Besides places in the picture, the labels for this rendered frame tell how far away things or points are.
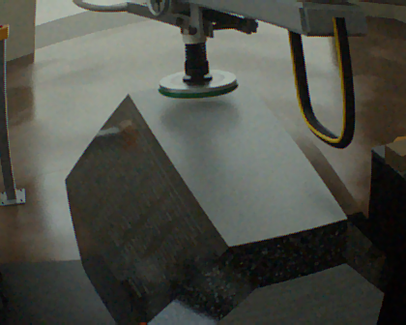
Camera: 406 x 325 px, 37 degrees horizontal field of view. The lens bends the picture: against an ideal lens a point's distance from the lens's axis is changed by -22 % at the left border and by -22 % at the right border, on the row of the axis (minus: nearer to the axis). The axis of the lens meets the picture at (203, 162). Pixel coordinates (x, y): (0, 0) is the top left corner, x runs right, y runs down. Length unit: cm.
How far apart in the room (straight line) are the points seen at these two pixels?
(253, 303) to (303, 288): 10
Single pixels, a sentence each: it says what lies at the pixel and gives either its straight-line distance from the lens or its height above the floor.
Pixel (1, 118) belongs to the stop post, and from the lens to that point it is 359.
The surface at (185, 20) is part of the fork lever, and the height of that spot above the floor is 113.
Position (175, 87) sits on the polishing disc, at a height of 92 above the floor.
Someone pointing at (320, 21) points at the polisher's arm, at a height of 124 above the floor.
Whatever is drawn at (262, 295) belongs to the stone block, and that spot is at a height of 78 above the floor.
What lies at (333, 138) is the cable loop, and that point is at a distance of 145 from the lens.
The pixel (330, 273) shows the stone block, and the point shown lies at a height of 79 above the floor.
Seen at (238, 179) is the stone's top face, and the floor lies 86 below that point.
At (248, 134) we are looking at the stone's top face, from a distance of 176.
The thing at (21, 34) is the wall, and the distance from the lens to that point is 842.
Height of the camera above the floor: 145
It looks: 22 degrees down
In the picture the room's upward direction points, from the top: 4 degrees counter-clockwise
